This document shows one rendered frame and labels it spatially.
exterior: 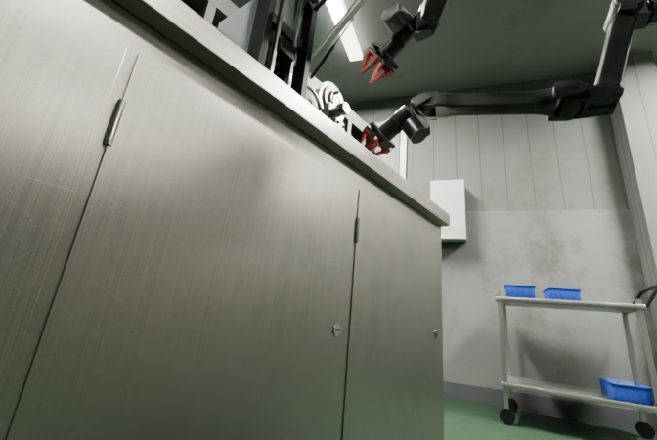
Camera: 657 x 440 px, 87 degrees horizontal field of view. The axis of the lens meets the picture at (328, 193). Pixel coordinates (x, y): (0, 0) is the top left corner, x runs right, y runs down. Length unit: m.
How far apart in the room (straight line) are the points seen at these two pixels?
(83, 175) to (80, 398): 0.21
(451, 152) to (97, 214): 3.57
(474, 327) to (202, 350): 3.03
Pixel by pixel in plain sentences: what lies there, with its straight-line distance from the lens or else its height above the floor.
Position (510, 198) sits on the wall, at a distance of 3.63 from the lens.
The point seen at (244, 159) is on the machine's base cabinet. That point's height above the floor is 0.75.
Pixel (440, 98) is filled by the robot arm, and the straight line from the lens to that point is 1.12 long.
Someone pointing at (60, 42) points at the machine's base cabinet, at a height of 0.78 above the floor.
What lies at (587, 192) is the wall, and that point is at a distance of 3.77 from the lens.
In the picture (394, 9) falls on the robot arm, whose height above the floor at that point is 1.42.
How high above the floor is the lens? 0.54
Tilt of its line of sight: 19 degrees up
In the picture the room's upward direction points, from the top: 6 degrees clockwise
